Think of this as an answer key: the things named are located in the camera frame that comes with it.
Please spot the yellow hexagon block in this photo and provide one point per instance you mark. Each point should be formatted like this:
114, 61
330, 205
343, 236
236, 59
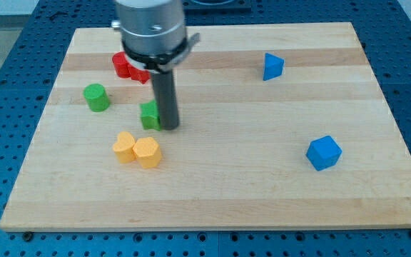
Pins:
148, 152

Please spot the yellow heart block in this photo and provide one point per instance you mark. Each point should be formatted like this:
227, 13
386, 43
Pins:
123, 147

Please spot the green cylinder block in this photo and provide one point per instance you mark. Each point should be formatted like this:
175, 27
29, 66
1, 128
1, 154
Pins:
96, 97

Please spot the blue triangle block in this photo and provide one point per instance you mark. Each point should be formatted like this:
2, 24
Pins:
273, 67

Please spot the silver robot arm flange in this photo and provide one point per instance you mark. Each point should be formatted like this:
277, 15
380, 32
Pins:
153, 33

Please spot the wooden board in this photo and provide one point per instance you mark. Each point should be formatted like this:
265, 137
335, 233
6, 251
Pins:
238, 159

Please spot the dark grey pointer rod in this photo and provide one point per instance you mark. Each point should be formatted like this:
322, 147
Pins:
164, 90

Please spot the green star block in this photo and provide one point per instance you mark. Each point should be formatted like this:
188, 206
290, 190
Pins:
149, 116

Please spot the red star block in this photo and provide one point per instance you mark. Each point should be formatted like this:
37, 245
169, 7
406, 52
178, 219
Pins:
138, 75

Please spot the red cylinder block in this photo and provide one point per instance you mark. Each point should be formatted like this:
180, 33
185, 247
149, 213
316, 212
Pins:
120, 65

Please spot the blue cube block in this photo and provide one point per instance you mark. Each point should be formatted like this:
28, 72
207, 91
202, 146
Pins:
323, 153

